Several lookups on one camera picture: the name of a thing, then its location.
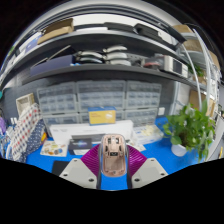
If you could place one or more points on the long white keyboard box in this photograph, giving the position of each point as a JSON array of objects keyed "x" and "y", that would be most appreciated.
[{"x": 83, "y": 130}]

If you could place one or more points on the grey wall shelf unit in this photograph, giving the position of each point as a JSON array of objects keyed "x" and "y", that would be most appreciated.
[{"x": 100, "y": 70}]

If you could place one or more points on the small yellow object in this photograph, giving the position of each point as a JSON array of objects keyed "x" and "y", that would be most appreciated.
[{"x": 44, "y": 137}]

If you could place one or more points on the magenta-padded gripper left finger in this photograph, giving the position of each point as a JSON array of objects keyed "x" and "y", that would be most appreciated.
[{"x": 78, "y": 171}]

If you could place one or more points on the green plant in white pot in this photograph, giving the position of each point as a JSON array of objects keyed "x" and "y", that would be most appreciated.
[{"x": 190, "y": 130}]

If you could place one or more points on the pale framed picture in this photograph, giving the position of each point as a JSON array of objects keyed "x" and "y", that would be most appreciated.
[{"x": 25, "y": 104}]

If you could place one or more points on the navy dotted cloth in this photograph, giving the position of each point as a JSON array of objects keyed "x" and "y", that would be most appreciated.
[{"x": 36, "y": 141}]

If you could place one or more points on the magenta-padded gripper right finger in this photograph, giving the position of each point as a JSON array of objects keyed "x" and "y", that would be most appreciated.
[{"x": 148, "y": 171}]

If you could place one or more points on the white and blue tissue box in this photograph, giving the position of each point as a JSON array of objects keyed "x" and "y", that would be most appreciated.
[{"x": 150, "y": 133}]

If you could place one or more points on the pink transparent computer mouse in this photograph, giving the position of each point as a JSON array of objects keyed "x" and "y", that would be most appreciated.
[{"x": 113, "y": 156}]

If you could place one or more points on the white dotted cloth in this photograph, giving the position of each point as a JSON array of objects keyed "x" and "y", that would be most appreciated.
[{"x": 23, "y": 130}]

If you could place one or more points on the yellow and blue box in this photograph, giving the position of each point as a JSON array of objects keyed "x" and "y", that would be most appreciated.
[{"x": 102, "y": 116}]

